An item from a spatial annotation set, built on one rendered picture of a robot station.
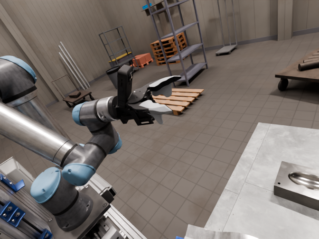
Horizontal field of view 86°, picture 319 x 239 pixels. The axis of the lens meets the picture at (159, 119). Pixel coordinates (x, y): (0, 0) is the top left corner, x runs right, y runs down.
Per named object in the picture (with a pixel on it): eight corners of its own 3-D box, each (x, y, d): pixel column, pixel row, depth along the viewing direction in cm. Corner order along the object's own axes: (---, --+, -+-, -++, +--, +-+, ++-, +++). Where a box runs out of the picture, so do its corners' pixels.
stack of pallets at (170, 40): (190, 55, 678) (184, 31, 635) (178, 63, 635) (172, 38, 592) (168, 58, 762) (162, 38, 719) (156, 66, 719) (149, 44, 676)
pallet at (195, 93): (206, 94, 354) (205, 89, 349) (180, 117, 313) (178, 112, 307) (164, 91, 447) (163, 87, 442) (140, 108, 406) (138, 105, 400)
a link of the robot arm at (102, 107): (104, 93, 53) (90, 110, 48) (115, 90, 52) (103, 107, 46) (116, 111, 58) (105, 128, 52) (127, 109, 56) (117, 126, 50)
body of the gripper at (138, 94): (161, 106, 52) (128, 112, 57) (150, 83, 47) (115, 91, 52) (155, 124, 47) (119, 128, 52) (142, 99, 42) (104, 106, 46)
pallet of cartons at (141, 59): (154, 60, 829) (151, 52, 809) (143, 67, 787) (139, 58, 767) (139, 63, 910) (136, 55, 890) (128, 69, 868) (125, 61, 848)
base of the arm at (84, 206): (56, 218, 76) (41, 206, 71) (85, 191, 84) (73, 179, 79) (66, 239, 65) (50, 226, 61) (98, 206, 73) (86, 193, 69)
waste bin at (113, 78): (130, 83, 633) (122, 65, 599) (120, 89, 602) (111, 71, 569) (122, 83, 670) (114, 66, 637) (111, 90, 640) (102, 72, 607)
